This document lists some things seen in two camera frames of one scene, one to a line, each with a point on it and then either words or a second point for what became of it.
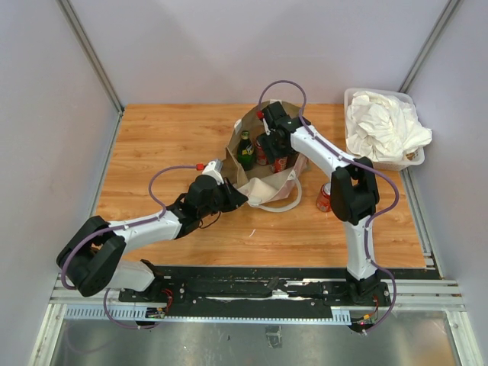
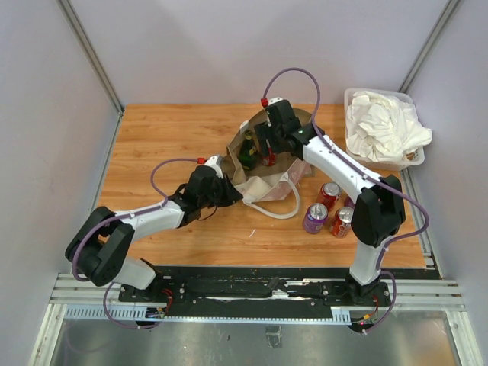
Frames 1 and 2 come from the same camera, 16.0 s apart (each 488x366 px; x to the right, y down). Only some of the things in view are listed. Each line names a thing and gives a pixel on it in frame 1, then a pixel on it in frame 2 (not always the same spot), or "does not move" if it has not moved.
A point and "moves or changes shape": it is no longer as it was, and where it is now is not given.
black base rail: (254, 291) does not move
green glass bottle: (245, 152) does not move
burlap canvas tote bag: (265, 190) moves or changes shape
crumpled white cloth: (383, 126) does not move
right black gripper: (265, 139) does not move
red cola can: (280, 164) → (341, 222)
